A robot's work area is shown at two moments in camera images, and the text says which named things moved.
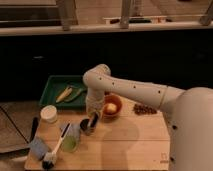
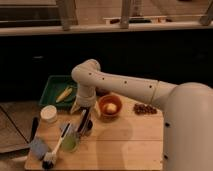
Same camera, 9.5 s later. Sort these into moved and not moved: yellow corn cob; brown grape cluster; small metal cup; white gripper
Moved: white gripper
Not moved: small metal cup; brown grape cluster; yellow corn cob
